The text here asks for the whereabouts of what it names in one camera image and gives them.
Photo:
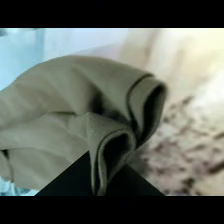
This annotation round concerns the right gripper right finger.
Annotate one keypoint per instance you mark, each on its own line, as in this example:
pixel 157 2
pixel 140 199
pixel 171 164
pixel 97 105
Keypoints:
pixel 133 185

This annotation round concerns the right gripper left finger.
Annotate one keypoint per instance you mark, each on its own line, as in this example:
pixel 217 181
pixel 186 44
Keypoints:
pixel 75 181

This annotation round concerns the brown shirt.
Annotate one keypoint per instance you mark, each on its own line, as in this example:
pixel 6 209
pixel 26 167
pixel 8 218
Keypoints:
pixel 66 100

